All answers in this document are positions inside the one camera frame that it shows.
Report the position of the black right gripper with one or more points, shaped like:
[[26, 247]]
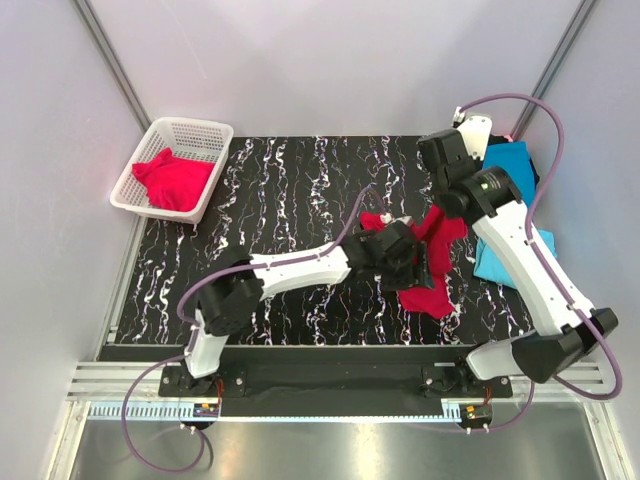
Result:
[[478, 163]]

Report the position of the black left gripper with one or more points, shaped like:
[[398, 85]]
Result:
[[406, 280]]

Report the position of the red t shirt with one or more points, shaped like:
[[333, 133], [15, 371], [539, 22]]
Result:
[[173, 183], [438, 233]]

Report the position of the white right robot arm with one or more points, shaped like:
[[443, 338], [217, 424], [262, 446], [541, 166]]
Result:
[[566, 325]]

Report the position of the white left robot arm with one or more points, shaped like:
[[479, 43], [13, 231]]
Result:
[[226, 301]]

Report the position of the folded teal t shirt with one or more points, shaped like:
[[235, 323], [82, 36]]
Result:
[[515, 160]]

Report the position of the folded light blue t shirt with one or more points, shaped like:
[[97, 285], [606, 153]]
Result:
[[500, 265]]

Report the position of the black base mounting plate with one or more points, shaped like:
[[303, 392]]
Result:
[[280, 408]]

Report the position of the white plastic basket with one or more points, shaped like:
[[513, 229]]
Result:
[[194, 139]]

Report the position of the red t shirt in basket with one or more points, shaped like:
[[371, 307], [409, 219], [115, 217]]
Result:
[[173, 183]]

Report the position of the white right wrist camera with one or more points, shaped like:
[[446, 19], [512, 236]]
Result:
[[475, 130]]

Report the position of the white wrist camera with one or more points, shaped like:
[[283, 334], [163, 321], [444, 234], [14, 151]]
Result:
[[387, 219], [475, 130]]

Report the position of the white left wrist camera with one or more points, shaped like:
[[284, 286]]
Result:
[[387, 219]]

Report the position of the right aluminium corner post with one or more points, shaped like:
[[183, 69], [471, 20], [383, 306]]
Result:
[[560, 54]]

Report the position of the aluminium corner post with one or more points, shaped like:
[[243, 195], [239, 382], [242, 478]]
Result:
[[101, 40], [560, 54]]

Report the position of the aluminium frame rail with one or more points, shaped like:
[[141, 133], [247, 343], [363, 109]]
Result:
[[322, 382]]

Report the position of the left aluminium corner post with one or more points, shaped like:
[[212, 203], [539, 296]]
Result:
[[101, 40]]

